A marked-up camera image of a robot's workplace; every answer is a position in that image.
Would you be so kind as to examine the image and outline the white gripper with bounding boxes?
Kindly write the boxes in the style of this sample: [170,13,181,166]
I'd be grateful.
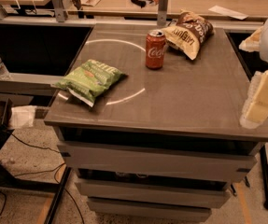
[239,19,268,129]

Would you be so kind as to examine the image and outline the red coke can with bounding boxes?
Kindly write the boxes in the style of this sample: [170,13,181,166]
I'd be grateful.
[146,29,166,69]

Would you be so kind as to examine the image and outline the white paper sheet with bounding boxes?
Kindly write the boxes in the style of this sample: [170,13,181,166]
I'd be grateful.
[209,6,247,20]

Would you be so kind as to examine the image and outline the brown and cream chip bag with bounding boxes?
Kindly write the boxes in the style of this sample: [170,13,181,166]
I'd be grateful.
[162,10,214,60]

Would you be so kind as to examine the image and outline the grey drawer cabinet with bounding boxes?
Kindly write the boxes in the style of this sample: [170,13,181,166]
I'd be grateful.
[45,24,268,222]

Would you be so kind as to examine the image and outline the black headset on desk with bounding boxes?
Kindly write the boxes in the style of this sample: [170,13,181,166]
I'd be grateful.
[131,0,158,7]

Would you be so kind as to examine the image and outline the green chip bag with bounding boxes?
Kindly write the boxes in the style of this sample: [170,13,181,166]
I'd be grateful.
[54,59,125,107]

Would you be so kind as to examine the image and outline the brown card on desk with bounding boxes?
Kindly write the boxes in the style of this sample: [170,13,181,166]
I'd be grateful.
[81,0,101,7]

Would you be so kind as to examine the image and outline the white crumpled paper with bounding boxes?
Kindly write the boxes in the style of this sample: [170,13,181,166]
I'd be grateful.
[8,105,36,129]

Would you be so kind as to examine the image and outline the black stand on left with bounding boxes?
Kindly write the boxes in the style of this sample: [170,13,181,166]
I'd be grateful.
[0,99,71,224]

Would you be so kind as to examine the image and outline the black floor cable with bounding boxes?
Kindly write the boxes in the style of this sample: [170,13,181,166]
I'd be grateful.
[0,133,86,224]

